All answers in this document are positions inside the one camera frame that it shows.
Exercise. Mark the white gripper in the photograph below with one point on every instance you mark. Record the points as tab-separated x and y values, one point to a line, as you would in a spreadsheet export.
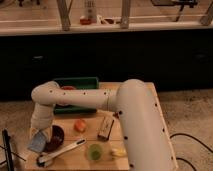
46	129

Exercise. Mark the blue sponge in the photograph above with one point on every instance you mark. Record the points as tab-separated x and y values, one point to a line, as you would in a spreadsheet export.
37	143

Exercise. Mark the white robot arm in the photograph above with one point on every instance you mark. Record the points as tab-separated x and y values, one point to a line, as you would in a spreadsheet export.
146	137

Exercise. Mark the dark purple bowl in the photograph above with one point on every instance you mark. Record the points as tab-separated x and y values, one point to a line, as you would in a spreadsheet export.
57	139

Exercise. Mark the red bowl on shelf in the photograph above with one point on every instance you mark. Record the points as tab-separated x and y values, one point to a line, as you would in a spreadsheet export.
84	21

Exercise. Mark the black stand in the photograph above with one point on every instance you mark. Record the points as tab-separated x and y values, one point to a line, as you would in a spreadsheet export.
7	150

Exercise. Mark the orange fruit toy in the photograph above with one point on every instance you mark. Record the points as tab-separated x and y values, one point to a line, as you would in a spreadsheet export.
80	125

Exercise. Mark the green dish rack tray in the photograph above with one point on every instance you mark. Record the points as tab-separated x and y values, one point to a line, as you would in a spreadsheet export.
76	83

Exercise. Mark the green cup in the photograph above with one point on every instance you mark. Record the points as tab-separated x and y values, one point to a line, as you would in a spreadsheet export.
94	152

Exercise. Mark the brown wooden block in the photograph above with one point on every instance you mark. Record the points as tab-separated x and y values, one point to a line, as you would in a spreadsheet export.
105	128

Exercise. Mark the yellow banana toy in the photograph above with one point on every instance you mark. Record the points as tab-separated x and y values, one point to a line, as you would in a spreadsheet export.
118	152

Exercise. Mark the white bottle on shelf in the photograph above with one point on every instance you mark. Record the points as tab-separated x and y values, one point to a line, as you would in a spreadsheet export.
90	10

